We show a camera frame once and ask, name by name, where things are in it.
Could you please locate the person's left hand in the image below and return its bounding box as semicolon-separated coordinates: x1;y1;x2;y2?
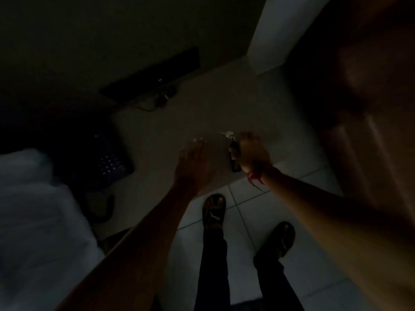
174;137;217;193

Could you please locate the person's right hand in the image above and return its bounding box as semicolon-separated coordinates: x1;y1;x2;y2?
234;132;273;175

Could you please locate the black key fob with keys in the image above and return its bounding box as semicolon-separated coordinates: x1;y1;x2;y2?
218;130;242;173

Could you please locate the person's left forearm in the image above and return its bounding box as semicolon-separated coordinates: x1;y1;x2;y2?
55;182;203;311

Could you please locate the person's right forearm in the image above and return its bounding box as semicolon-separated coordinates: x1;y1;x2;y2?
250;166;415;311

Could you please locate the red wrist thread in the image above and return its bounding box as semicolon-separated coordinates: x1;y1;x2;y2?
247;165;273;191

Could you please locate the black slide sandal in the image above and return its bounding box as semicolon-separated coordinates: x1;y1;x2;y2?
256;221;296;259
202;194;226;232

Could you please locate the black power strip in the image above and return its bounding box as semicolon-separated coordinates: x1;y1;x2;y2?
100;46;201;104

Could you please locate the person's black trouser leg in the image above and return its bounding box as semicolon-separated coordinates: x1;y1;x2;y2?
194;225;229;311
253;251;305;311

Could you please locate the brown wooden door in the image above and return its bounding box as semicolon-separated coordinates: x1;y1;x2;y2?
285;0;415;224

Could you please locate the white bed sheet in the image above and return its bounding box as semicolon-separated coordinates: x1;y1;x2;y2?
0;149;106;311

